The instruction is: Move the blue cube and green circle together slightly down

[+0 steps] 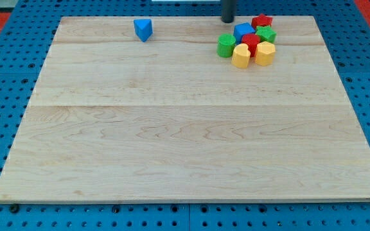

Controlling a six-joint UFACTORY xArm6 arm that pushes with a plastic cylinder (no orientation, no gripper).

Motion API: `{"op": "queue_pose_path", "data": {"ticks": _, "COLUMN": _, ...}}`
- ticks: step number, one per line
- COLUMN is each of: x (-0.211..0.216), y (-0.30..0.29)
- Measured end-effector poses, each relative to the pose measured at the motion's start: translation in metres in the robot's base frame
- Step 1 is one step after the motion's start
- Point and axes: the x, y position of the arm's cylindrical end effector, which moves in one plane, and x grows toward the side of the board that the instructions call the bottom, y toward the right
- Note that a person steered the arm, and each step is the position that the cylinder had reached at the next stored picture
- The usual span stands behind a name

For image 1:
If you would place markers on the green cylinder block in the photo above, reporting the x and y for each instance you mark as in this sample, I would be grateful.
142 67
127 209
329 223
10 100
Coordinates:
225 45

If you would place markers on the blue cube block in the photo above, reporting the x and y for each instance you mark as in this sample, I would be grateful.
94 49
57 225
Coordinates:
242 29

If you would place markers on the wooden board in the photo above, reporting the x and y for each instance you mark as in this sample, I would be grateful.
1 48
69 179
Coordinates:
113 120

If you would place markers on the yellow heart block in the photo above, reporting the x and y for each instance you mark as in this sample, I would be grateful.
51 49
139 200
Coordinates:
241 56

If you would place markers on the blue triangular block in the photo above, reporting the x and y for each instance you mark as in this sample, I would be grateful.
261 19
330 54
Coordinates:
143 29

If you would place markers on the red cylinder block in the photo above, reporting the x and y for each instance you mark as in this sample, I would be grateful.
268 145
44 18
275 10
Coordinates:
252 40

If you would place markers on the yellow hexagon block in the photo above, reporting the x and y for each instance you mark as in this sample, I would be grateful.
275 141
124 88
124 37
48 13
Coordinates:
265 53

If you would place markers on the green star block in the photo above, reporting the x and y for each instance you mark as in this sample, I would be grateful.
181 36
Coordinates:
266 33

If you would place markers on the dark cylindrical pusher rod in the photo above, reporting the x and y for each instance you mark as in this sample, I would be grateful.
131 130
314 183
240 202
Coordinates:
228 10

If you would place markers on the red star block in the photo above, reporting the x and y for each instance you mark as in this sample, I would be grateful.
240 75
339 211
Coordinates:
261 20

